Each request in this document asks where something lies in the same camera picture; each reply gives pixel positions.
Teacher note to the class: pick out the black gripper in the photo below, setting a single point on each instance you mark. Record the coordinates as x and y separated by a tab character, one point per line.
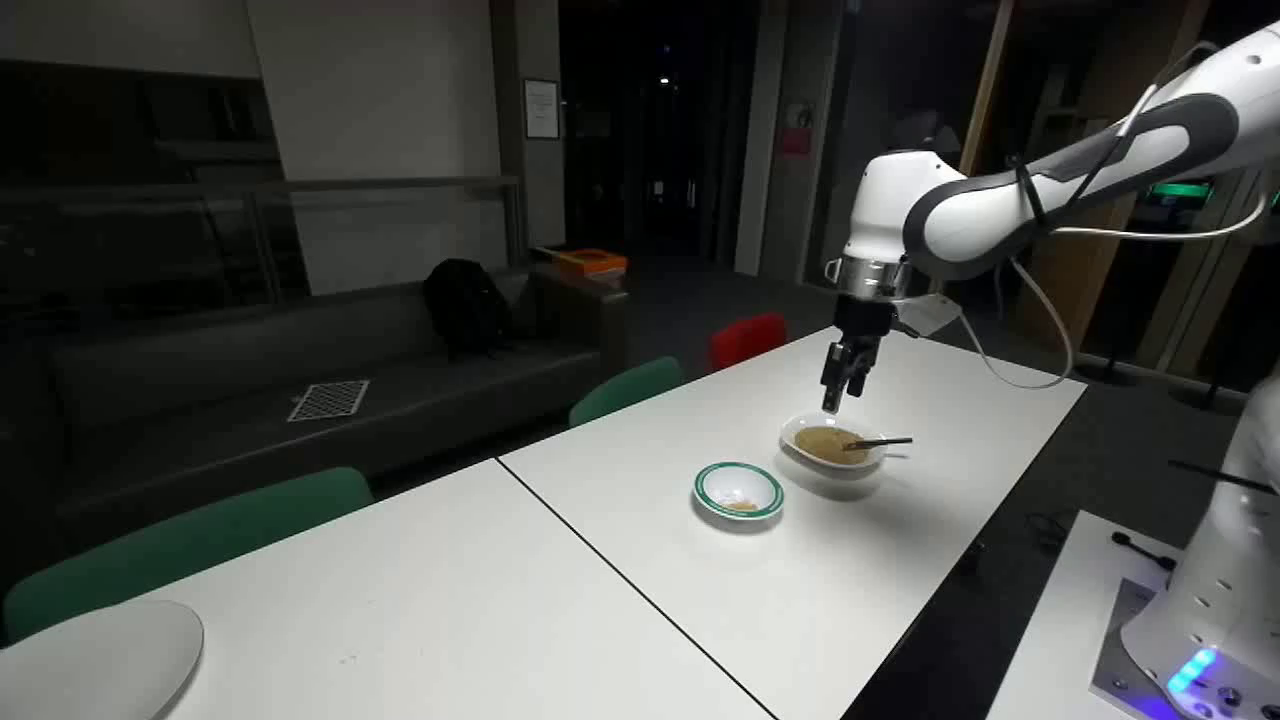
864	322

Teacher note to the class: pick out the metal spoon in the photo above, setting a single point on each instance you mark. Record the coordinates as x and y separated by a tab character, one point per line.
883	443

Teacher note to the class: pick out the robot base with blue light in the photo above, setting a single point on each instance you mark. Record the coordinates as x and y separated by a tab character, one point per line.
1132	664

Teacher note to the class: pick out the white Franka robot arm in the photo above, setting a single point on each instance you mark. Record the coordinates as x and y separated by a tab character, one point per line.
975	200

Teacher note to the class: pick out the bowl with food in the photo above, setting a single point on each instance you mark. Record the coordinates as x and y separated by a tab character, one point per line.
803	454

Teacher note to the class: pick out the white plate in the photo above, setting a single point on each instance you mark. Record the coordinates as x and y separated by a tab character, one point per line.
100	660

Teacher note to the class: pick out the brown granular food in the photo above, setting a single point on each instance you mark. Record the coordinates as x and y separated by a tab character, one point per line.
828	445

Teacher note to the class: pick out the red chair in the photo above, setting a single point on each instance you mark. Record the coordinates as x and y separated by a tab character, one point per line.
747	338

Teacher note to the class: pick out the small green chair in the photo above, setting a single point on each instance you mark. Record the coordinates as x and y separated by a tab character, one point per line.
626	385

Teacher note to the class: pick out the orange lidded bin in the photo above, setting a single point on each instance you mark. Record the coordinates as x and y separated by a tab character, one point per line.
591	264

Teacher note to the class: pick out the black dumbbell shaped tool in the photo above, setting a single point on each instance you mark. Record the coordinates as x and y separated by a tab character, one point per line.
1143	549

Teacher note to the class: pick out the green exit sign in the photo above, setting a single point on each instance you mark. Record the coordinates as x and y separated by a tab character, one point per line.
1181	195

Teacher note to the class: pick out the black backpack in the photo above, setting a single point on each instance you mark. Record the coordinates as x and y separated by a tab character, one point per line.
466	304

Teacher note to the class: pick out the grey sofa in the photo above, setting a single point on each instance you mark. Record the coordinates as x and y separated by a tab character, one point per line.
201	385

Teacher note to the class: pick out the wide green chair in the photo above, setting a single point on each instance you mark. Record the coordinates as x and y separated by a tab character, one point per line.
186	543

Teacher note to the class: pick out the red wall sign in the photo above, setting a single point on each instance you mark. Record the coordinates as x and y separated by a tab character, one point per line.
793	143

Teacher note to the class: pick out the paper wall notice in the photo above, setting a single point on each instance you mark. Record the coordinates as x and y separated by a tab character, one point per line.
541	111

